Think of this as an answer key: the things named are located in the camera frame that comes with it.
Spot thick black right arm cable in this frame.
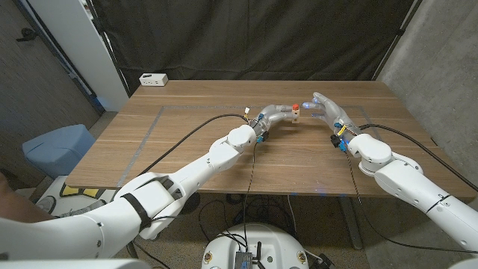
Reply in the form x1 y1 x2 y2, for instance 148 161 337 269
358 123 478 194

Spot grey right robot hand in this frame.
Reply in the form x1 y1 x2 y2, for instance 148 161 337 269
301 91 363 142

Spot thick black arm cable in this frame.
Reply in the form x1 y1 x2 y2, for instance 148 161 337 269
358 123 478 194
137 114 249 176

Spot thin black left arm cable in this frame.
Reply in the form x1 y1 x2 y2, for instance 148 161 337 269
149 141 261 251

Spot yellow and black floor object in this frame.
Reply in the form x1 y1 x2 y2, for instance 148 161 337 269
59 183 100 198

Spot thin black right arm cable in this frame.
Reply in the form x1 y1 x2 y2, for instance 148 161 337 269
343 149 478 255

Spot black backdrop stand pole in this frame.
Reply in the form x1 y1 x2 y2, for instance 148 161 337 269
371 0 425 81
85 0 131 98

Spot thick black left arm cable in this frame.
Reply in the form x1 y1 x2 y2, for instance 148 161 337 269
137 114 249 176

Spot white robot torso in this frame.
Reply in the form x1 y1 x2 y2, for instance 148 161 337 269
201 223 309 269

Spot white cabinet panel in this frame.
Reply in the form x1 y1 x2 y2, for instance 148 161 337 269
28 0 130 112

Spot person's bare limb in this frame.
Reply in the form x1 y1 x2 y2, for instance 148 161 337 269
0 173 57 224

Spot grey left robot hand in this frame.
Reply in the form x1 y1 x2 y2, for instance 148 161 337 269
249 104 301 136

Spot black floor cable tangle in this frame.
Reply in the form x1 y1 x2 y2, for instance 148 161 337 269
197 193 296 244

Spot blue padded stool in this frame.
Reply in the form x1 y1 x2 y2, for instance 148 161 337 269
21 123 96 180

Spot white power strip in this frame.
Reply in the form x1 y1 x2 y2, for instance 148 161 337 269
138 72 169 87

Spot grey module on torso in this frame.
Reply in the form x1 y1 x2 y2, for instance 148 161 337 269
234 250 254 269

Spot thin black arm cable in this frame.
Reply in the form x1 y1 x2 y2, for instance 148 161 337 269
343 149 478 255
149 141 261 251

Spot grey table leg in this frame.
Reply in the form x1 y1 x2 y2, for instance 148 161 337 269
338 196 364 250

